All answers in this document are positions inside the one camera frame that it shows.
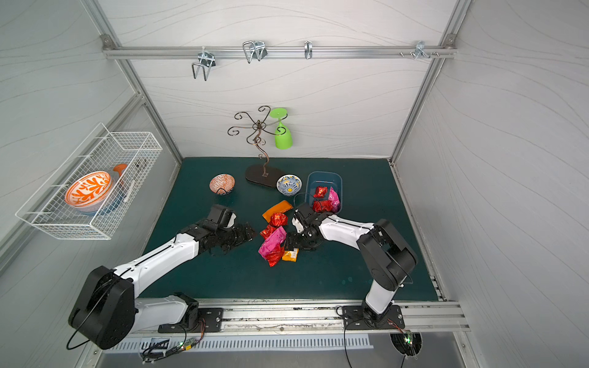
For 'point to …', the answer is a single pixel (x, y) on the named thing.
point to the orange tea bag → (281, 207)
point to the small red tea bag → (322, 206)
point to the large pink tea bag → (273, 241)
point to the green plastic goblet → (283, 136)
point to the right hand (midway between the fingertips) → (291, 247)
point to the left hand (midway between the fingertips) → (251, 238)
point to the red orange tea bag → (279, 219)
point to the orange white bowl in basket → (89, 192)
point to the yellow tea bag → (291, 255)
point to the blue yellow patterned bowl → (289, 185)
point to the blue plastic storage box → (325, 179)
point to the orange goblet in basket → (120, 168)
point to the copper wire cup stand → (261, 174)
